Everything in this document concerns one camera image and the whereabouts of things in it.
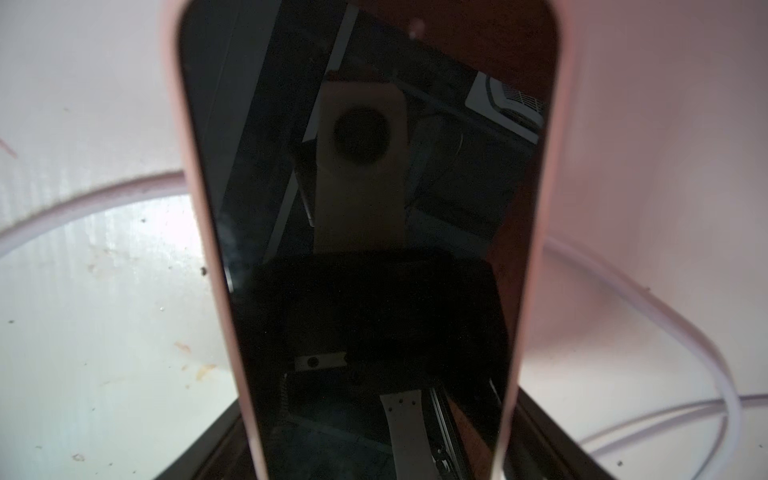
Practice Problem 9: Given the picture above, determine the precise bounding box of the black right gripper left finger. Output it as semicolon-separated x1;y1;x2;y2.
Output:
156;401;255;479

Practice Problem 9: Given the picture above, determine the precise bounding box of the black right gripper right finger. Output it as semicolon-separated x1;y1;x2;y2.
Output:
503;388;613;480

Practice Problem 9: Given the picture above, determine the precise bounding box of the white charging cable of pink phone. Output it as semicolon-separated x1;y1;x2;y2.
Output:
0;170;745;480

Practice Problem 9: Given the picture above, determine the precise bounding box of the pink-cased phone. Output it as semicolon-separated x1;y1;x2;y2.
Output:
165;1;560;479

